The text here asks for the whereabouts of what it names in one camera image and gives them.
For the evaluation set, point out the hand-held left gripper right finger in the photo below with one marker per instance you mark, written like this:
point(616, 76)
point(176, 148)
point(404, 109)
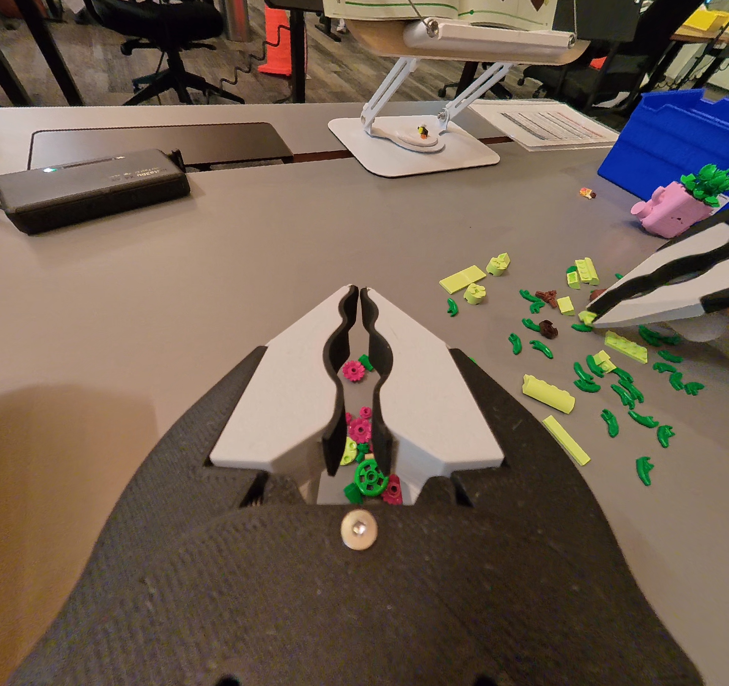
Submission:
point(438, 412)

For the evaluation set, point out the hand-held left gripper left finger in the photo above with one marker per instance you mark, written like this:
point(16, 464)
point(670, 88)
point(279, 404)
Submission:
point(279, 412)

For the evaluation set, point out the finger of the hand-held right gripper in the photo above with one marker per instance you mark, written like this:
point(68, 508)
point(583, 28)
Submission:
point(655, 310)
point(695, 241)

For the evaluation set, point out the small lime single-stud brick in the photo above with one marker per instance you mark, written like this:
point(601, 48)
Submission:
point(586, 317)

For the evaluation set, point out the pile of small flower pieces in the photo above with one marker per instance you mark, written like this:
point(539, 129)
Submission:
point(354, 371)

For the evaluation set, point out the lime slope toy brick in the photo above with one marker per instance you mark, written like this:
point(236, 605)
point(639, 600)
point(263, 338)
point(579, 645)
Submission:
point(548, 395)

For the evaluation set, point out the pink toy pot with plant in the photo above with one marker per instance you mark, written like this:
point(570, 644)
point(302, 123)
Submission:
point(672, 213)

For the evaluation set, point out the lime studded toy plate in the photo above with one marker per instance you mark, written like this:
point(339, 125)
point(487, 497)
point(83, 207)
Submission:
point(625, 347)
point(586, 271)

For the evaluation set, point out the small lime curved piece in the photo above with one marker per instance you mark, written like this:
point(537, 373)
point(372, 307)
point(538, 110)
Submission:
point(603, 362)

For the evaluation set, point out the green toy wheel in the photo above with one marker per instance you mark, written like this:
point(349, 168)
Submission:
point(371, 462)

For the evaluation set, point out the small lime hollow plate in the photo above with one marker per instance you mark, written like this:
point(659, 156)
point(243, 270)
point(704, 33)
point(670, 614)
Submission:
point(572, 280)

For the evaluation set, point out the small square lime tile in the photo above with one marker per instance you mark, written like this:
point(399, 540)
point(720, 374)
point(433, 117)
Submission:
point(565, 305)

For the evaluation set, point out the blue storage bin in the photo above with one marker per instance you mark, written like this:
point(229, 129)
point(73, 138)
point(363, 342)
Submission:
point(666, 139)

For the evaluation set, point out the dark brown round toy piece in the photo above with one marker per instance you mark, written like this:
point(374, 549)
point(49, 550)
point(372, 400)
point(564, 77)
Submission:
point(548, 329)

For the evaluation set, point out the lime round toy brick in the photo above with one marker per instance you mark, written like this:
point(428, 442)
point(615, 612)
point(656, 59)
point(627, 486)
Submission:
point(474, 293)
point(497, 264)

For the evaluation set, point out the narrow lime toy tile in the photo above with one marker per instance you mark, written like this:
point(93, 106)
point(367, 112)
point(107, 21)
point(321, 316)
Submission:
point(565, 440)

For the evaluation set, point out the large lime toy tile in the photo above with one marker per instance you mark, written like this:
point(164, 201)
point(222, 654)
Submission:
point(462, 279)

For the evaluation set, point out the scattered green leaf pieces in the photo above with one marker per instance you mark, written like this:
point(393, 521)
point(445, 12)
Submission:
point(644, 472)

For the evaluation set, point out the laminated paper sheet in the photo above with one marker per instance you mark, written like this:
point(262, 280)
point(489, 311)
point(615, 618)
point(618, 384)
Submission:
point(547, 125)

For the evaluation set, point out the small yellow background bin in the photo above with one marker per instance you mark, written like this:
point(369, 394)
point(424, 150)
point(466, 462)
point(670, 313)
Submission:
point(709, 18)

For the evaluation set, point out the white book stand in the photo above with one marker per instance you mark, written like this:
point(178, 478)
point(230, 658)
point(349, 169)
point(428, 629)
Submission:
point(398, 162)

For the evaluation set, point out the small toy bird figure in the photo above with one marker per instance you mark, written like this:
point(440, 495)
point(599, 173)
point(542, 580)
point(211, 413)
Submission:
point(423, 133)

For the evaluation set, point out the flat black power bank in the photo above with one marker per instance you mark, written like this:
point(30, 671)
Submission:
point(91, 190)

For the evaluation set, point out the orange traffic cone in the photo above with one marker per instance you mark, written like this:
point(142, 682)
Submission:
point(279, 48)

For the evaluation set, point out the silver metal trash can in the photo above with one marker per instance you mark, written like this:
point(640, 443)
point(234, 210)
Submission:
point(234, 13)

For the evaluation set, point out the black office chair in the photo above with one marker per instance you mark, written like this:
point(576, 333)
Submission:
point(171, 22)

